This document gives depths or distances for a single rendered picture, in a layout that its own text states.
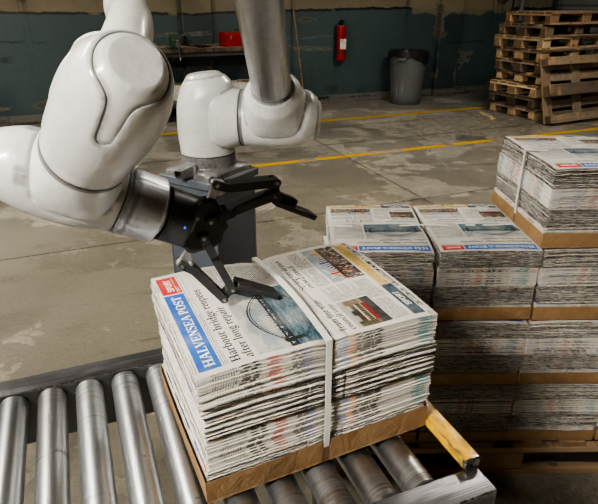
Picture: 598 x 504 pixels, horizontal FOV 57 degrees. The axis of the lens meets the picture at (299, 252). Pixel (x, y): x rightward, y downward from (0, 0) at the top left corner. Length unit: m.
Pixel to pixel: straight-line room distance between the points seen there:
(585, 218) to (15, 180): 1.37
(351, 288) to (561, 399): 1.18
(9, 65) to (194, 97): 6.40
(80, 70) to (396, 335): 0.54
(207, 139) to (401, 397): 0.90
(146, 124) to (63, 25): 7.24
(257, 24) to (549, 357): 1.27
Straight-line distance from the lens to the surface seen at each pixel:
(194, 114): 1.52
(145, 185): 0.72
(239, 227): 1.63
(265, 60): 1.28
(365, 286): 0.89
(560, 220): 1.62
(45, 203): 0.69
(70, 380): 1.14
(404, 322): 0.82
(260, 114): 1.43
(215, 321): 0.80
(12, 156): 0.69
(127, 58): 0.55
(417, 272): 1.55
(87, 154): 0.58
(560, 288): 1.72
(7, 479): 0.99
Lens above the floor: 1.45
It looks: 25 degrees down
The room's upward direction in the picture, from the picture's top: straight up
